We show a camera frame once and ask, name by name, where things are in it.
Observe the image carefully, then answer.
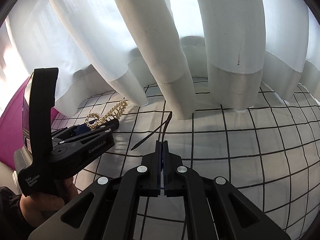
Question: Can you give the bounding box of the dark metal hair pin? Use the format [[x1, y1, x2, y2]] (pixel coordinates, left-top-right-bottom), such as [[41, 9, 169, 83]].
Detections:
[[131, 111, 173, 151]]

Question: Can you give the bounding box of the gold pearl hair claw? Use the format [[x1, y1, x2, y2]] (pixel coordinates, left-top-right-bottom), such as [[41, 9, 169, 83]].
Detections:
[[84, 100, 127, 131]]

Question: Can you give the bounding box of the left hand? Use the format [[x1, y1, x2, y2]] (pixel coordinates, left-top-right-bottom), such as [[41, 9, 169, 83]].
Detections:
[[20, 193, 65, 227]]

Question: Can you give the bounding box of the pink plastic bin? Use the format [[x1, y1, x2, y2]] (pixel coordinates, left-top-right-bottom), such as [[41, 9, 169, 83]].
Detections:
[[0, 76, 60, 170]]

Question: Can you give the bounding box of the white curtain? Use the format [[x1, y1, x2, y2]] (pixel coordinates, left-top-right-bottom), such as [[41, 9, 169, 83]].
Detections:
[[1, 0, 319, 119]]

